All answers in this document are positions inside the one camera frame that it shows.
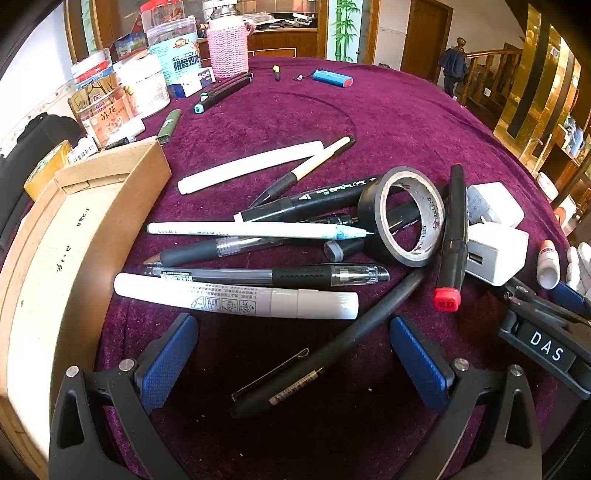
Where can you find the gold pillar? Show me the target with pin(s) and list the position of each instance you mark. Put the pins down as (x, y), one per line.
(531, 69)

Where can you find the bamboo painted panel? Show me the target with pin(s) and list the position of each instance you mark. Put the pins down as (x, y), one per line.
(346, 27)

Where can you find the white pen blue tip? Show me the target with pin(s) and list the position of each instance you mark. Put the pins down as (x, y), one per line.
(240, 229)

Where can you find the long white pen case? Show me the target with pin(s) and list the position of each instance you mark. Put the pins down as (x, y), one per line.
(249, 166)

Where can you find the black gel pen clear grip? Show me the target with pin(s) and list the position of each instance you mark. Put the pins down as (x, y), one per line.
(194, 254)

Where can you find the short black marker grey cap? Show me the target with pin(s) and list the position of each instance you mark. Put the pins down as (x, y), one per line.
(341, 249)

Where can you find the colourful carton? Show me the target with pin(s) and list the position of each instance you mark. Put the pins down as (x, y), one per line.
(129, 46)

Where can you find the small white bottle brown cap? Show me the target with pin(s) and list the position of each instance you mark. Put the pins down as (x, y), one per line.
(548, 270)

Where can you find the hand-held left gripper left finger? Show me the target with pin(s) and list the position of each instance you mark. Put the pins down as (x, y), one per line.
(168, 364)

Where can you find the green lighter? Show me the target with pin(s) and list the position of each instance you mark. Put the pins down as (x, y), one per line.
(168, 127)

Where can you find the black marker teal cap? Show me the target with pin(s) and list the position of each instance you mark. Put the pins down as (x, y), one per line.
(217, 97)

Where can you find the dark jacket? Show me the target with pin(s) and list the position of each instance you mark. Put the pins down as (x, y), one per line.
(452, 62)

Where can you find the purple velvet tablecloth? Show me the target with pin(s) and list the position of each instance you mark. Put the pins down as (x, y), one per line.
(397, 134)

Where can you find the black marker red cap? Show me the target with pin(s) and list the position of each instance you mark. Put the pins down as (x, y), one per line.
(455, 221)

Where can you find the white lumpy object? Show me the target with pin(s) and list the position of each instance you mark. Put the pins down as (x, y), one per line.
(579, 270)

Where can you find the white paint marker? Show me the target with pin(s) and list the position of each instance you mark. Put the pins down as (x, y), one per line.
(231, 297)

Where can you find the wooden stair railing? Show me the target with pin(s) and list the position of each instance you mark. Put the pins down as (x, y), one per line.
(489, 69)

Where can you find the cardboard box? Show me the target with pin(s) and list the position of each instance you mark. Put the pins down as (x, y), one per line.
(51, 267)

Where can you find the wooden counter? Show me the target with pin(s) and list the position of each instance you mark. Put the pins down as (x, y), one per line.
(281, 41)

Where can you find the white plastic jar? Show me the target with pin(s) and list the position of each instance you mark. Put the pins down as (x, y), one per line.
(143, 87)

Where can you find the black marker pale pink caps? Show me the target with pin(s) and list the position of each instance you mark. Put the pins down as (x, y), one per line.
(314, 199)

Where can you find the cream pen black ends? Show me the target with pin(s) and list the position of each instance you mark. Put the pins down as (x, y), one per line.
(314, 164)

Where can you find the blue battery pack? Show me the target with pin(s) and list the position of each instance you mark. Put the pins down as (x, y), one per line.
(331, 77)

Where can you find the small white box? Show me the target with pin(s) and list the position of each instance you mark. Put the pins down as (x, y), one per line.
(196, 83)

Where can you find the yellow tape roll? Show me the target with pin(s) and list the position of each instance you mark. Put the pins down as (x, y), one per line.
(46, 168)

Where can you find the orange printed tin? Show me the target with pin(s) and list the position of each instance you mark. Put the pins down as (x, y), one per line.
(104, 117)

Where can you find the bottle in pink knitted sleeve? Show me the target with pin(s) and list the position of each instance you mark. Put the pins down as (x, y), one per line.
(227, 46)

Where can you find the large white charger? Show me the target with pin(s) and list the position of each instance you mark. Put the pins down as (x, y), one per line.
(501, 251)

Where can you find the clear jar red lid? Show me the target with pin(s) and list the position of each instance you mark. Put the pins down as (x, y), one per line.
(171, 46)

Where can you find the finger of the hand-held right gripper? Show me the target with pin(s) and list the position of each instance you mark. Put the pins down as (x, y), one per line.
(570, 295)

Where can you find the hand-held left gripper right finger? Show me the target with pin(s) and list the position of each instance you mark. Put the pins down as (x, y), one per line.
(420, 364)

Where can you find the white labelled packet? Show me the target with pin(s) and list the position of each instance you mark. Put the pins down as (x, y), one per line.
(85, 150)

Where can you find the wooden door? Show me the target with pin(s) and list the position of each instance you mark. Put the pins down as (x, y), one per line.
(425, 41)

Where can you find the black gel pen clear cap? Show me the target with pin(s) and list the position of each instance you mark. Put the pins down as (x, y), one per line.
(300, 276)

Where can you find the small white charger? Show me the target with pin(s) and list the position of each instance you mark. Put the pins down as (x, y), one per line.
(496, 198)

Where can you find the small yellow black screwdriver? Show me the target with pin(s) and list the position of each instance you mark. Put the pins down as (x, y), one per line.
(277, 73)

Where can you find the long black pen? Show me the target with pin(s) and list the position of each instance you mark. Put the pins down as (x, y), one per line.
(332, 350)

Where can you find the black electrical tape roll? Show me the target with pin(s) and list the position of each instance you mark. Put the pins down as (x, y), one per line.
(374, 217)

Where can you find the black marker white cap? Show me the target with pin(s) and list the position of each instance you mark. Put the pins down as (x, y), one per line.
(221, 87)

